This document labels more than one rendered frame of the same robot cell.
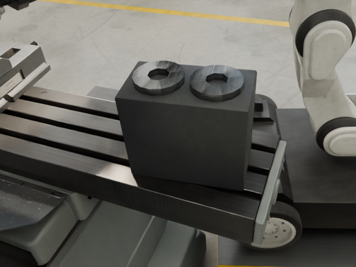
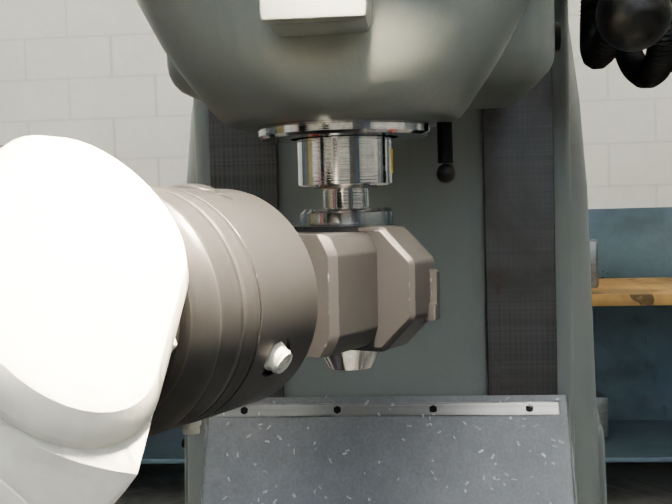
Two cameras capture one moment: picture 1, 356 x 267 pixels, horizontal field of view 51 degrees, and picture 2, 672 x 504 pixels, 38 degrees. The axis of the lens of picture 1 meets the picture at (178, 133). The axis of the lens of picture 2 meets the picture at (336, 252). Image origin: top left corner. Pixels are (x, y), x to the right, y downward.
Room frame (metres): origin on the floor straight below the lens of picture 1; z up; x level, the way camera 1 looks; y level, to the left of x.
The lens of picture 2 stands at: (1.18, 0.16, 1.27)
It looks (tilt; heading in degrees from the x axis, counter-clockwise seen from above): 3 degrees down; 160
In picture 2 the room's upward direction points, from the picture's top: 2 degrees counter-clockwise
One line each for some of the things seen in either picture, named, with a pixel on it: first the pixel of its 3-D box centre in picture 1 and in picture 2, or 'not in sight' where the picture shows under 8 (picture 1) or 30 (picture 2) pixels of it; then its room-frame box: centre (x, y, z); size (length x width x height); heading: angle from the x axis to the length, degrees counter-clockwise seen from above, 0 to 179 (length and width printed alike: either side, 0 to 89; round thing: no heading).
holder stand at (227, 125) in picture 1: (189, 122); not in sight; (0.53, -0.02, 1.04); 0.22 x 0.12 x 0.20; 71
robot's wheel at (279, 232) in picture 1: (267, 226); not in sight; (0.65, -0.24, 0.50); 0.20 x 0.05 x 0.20; 82
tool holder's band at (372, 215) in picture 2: not in sight; (346, 218); (0.72, 0.33, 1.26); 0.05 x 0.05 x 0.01
